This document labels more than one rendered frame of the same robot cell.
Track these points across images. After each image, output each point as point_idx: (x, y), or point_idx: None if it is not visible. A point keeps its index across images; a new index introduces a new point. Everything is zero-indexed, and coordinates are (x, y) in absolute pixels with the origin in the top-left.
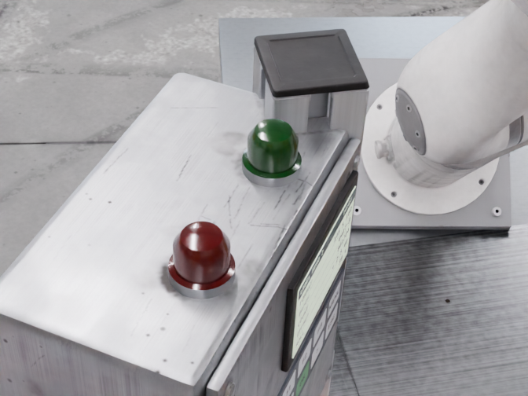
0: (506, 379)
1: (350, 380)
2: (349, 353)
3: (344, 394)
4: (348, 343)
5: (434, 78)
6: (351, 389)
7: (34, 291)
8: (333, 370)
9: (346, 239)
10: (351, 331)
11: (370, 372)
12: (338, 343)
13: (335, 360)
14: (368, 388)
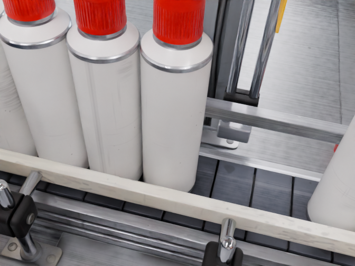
0: None
1: (336, 20)
2: (341, 9)
3: (328, 25)
4: (342, 6)
5: None
6: (334, 24)
7: None
8: (326, 13)
9: None
10: (346, 1)
11: (351, 20)
12: (335, 3)
13: (330, 10)
14: (346, 27)
